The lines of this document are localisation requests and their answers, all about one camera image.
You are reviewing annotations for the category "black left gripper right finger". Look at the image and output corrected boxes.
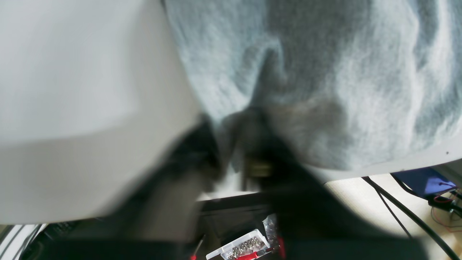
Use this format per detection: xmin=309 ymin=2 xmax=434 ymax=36
xmin=231 ymin=109 xmax=428 ymax=260

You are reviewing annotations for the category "clear plastic screw box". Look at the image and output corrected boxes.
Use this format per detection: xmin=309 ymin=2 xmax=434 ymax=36
xmin=206 ymin=229 xmax=271 ymax=260

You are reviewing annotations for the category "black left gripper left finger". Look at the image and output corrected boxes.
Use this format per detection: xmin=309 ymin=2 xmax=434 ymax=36
xmin=22 ymin=121 xmax=221 ymax=260

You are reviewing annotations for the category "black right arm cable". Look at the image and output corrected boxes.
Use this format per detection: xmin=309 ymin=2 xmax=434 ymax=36
xmin=362 ymin=176 xmax=461 ymax=260

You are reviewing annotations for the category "grey T-shirt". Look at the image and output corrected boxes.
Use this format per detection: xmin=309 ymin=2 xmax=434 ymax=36
xmin=163 ymin=0 xmax=461 ymax=171

